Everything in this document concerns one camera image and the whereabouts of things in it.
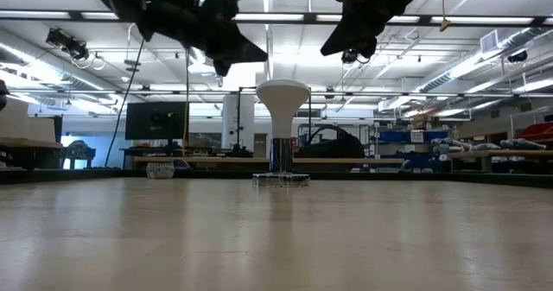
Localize small white patterned bowl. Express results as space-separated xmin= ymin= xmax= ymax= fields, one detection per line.
xmin=145 ymin=161 xmax=176 ymax=180

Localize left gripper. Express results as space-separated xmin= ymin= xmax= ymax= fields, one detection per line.
xmin=137 ymin=0 xmax=269 ymax=77

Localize black overhead rig beam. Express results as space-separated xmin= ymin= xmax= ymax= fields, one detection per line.
xmin=0 ymin=9 xmax=553 ymax=28

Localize white ceiling air vent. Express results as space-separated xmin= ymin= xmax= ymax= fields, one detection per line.
xmin=480 ymin=29 xmax=500 ymax=54

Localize white mushroom-shaped lamp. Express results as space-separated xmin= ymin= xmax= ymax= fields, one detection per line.
xmin=236 ymin=85 xmax=313 ymax=152

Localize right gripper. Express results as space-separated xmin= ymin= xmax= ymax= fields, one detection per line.
xmin=320 ymin=0 xmax=429 ymax=60

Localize light wood desk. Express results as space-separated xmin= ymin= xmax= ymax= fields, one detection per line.
xmin=132 ymin=155 xmax=406 ymax=172

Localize black computer monitor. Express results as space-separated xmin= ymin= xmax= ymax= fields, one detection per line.
xmin=124 ymin=101 xmax=190 ymax=141

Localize blue storage bins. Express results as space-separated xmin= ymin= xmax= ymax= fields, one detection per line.
xmin=379 ymin=130 xmax=448 ymax=143

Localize chrome lamp socket base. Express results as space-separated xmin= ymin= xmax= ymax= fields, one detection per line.
xmin=252 ymin=137 xmax=311 ymax=187

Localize wooden workbench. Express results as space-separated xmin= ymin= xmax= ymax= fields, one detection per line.
xmin=448 ymin=149 xmax=553 ymax=174

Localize black aluminium table frame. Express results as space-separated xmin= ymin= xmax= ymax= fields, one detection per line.
xmin=0 ymin=168 xmax=553 ymax=189

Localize black ceiling-mounted camera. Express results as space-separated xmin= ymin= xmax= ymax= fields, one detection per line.
xmin=45 ymin=28 xmax=91 ymax=62

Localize black duffel bag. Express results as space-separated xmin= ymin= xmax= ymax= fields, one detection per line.
xmin=295 ymin=125 xmax=366 ymax=160

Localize white cardboard boxes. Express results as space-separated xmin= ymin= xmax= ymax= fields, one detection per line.
xmin=0 ymin=98 xmax=57 ymax=143

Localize wooden side table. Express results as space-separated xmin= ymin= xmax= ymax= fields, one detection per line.
xmin=0 ymin=137 xmax=64 ymax=171

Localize black hanging cable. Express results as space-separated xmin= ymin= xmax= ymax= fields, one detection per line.
xmin=105 ymin=35 xmax=146 ymax=169

